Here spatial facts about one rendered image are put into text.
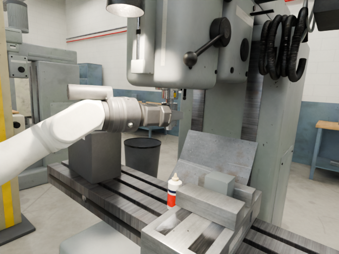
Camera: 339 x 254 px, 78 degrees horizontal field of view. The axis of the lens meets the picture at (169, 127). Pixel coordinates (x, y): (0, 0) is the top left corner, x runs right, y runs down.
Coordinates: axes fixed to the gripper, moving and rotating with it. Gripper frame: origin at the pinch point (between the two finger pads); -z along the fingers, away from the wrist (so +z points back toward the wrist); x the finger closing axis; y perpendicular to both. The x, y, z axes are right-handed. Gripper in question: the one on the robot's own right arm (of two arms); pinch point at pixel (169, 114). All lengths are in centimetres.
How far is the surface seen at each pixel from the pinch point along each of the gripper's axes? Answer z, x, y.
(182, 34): 5.0, -11.3, -18.8
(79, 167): 18.8, 31.9, 24.5
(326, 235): -197, 14, 121
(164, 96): 2.4, -0.7, -5.0
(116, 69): -214, 669, -64
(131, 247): 12.2, -3.9, 35.8
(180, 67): 5.1, -11.2, -12.0
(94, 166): 15.6, 21.8, 21.1
